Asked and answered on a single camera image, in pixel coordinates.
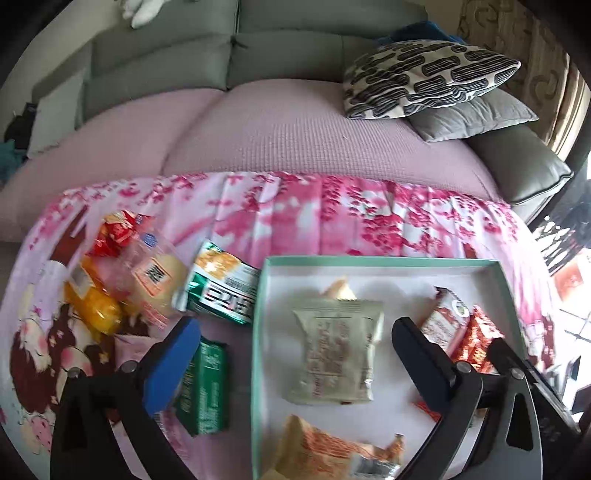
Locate orange and white snack packet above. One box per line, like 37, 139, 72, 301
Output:
262, 414, 406, 480

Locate white plush toy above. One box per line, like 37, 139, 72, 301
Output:
121, 0, 164, 29

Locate shiny red cracker packet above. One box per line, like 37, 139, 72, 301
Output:
88, 210, 148, 257

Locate gold cracker packet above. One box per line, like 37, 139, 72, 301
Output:
321, 276, 357, 302

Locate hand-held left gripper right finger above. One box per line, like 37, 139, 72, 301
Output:
392, 316, 543, 480

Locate patterned beige curtain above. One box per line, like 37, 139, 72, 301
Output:
455, 0, 583, 158

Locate yellow snack packet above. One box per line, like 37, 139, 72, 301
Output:
64, 256, 123, 335

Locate grey pillow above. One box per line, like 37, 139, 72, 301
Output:
406, 88, 539, 142

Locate blue cloth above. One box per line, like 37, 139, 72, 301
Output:
388, 21, 467, 44

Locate teal shallow box tray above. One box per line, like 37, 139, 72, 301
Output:
250, 256, 529, 480

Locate black metal railing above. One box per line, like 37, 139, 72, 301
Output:
531, 203, 591, 278

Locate black and white patterned pillow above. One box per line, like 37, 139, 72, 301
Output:
342, 39, 522, 120

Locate small red and white packet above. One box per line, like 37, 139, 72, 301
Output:
419, 286, 472, 356

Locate grey-green sofa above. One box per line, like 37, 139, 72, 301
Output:
28, 0, 573, 217

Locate clear bread packet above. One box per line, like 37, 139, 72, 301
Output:
121, 233, 190, 330

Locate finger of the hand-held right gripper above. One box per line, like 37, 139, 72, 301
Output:
487, 339, 532, 376

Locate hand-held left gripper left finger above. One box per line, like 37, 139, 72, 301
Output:
50, 316, 201, 480

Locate dark green snack packet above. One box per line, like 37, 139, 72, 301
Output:
174, 337, 230, 437

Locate pink printed blanket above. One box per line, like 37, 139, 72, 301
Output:
0, 171, 573, 480

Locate beige snack packet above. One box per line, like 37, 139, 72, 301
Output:
283, 296, 385, 404

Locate white cushion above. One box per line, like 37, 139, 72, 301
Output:
28, 69, 88, 158

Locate dark cloth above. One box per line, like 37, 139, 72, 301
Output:
4, 102, 38, 148

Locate pink textured sofa cover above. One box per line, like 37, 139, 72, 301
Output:
0, 76, 504, 243

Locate pink snack packet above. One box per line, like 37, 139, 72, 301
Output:
113, 332, 158, 365

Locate green and white snack packet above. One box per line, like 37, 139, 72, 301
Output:
173, 241, 260, 326

